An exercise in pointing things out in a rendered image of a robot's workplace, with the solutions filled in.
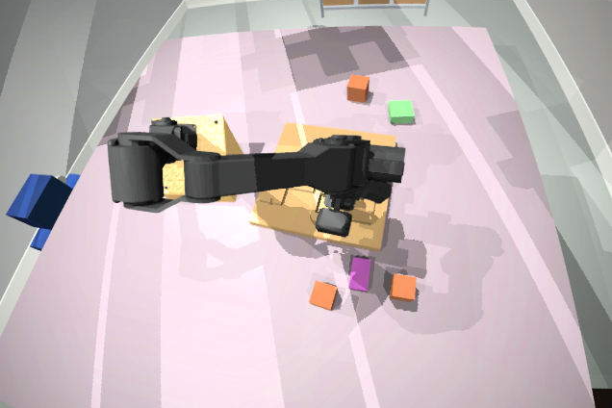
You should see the light green block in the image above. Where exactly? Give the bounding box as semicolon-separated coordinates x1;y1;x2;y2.
388;100;414;124

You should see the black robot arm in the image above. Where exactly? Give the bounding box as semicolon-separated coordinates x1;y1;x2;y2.
107;117;406;214

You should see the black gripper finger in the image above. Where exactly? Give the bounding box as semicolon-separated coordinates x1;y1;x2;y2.
324;194;356;211

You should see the pink rectangular block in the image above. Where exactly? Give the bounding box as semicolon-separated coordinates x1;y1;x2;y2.
349;257;370;292

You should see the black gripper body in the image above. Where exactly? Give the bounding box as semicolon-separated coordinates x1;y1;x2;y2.
316;191;355;237

